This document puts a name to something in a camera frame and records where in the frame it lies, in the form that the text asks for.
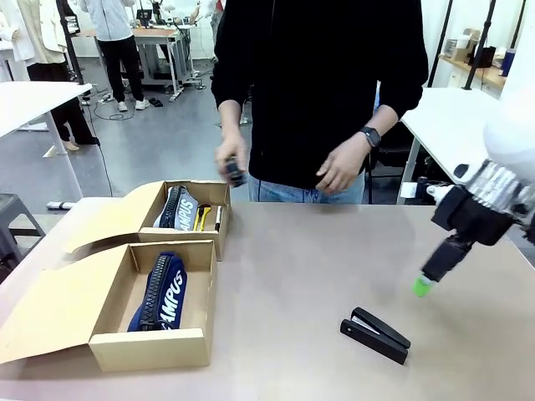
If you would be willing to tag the navy blue pencil case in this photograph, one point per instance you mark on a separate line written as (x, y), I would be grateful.
(161, 292)

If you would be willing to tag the person's black hoodie torso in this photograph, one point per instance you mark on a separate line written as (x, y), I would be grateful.
(313, 83)

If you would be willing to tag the grey workshop desk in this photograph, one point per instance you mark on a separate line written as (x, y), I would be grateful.
(163, 46)

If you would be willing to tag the person's blue jeans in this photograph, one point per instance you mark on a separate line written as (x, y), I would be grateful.
(288, 194)

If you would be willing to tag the person's right hand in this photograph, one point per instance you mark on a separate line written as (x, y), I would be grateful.
(234, 148)

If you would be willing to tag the black tripod pole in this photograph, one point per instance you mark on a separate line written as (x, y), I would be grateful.
(71, 42)

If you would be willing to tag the black box on shelf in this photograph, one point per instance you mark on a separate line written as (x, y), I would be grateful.
(485, 56)

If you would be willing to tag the black light stand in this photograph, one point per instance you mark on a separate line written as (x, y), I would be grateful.
(480, 42)

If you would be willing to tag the large open cardboard box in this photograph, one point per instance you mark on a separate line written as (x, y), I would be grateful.
(104, 217)

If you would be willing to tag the long black stapler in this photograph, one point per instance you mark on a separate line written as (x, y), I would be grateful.
(376, 336)

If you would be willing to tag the black wrist watch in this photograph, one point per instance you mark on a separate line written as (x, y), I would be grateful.
(371, 136)

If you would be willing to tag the small black stapler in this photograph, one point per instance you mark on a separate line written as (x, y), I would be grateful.
(236, 173)

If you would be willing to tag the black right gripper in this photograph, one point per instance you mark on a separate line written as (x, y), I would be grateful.
(447, 259)

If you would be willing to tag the grey pencil case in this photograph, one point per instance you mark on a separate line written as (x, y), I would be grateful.
(177, 209)

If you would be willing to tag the grey metal stool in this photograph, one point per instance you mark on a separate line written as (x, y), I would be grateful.
(16, 213)

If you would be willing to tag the person's right forearm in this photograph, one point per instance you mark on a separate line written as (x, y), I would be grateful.
(230, 119)

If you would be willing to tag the dark blue bottle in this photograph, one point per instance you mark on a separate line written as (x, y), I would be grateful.
(508, 62)

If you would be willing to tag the person's left forearm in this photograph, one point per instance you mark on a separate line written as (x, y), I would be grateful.
(384, 119)

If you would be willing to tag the white table with white legs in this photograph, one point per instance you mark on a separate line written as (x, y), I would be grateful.
(29, 102)
(447, 121)

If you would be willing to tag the bystander in white hoodie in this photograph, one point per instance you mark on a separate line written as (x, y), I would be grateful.
(115, 42)

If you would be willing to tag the person's left hand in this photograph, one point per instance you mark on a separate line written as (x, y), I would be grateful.
(347, 167)

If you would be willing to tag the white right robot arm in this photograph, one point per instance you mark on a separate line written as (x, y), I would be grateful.
(514, 125)

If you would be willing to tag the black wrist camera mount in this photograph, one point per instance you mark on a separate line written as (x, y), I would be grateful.
(476, 217)

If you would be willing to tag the yellow black utility knife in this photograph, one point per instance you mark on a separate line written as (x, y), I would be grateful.
(202, 217)

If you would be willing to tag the black office chair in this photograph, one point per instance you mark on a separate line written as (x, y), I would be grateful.
(390, 154)

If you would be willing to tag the white pen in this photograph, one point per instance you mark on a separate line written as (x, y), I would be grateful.
(218, 219)

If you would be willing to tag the bystander in cream coat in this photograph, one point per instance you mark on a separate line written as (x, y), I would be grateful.
(46, 42)

